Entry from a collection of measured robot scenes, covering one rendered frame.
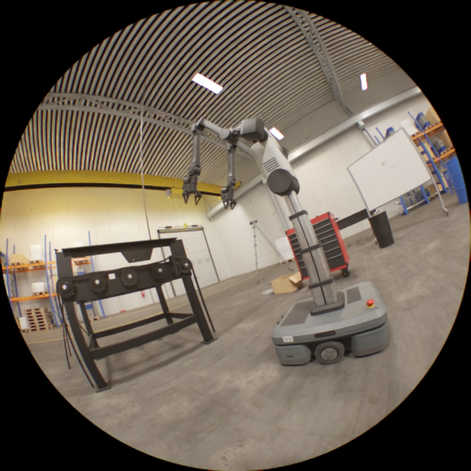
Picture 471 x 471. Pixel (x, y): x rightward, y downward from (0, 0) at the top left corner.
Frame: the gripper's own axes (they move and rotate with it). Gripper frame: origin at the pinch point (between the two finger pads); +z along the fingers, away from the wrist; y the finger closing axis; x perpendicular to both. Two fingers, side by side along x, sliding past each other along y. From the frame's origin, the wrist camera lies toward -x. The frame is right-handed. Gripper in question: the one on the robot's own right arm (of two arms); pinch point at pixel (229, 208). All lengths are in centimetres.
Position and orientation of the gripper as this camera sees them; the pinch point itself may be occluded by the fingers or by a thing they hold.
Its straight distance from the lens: 154.2
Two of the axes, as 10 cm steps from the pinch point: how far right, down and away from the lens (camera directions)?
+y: -5.8, 0.4, -8.2
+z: -1.0, 9.9, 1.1
